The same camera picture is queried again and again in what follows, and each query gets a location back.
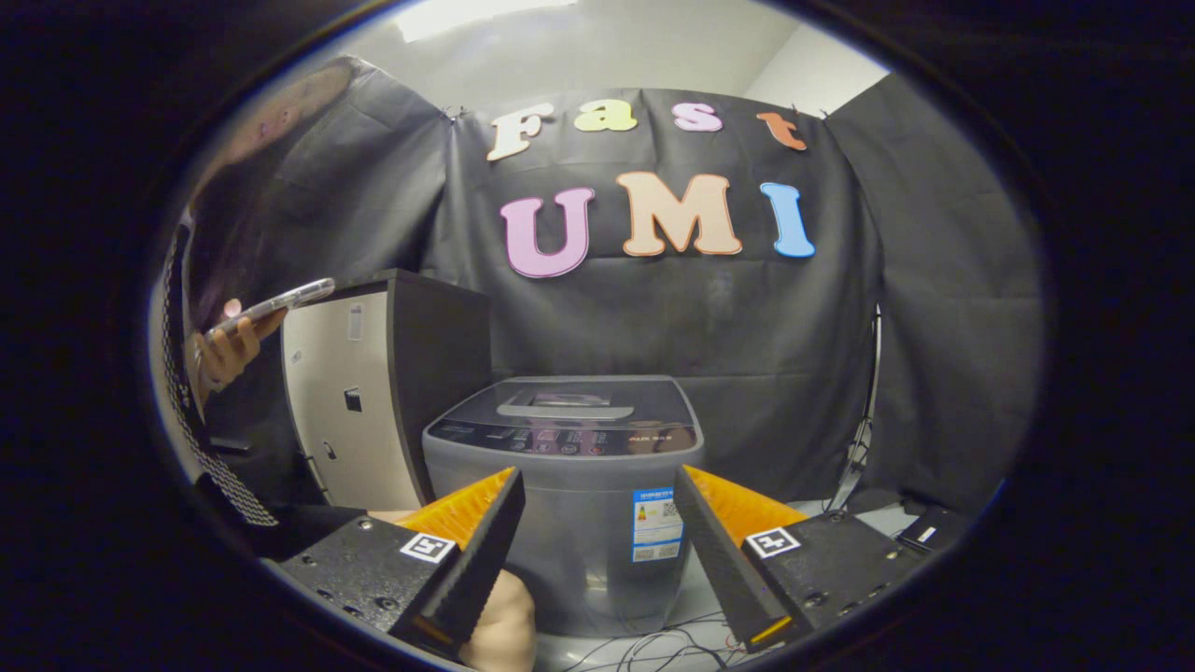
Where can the dark washing machine lid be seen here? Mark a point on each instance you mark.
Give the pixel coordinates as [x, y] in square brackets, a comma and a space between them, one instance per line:
[649, 401]

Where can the black box with white label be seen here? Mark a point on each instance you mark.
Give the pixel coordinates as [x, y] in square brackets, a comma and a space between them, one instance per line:
[932, 532]

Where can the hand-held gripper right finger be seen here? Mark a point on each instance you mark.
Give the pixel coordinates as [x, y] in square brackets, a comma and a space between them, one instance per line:
[719, 560]

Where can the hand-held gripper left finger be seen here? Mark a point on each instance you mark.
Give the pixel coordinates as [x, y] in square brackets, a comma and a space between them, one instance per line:
[481, 551]

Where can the grey washing machine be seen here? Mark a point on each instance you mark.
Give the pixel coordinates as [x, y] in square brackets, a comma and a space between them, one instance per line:
[579, 523]

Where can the dark and beige cabinet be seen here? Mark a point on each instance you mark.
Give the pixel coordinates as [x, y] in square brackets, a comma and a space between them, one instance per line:
[341, 420]

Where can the metal light stand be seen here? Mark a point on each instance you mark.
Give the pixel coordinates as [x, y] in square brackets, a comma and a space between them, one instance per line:
[859, 439]

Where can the smartphone in clear case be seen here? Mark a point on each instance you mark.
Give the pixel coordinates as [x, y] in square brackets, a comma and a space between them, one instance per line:
[280, 301]

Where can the black backdrop cloth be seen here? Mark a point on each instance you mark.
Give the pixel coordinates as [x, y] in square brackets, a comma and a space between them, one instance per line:
[747, 327]

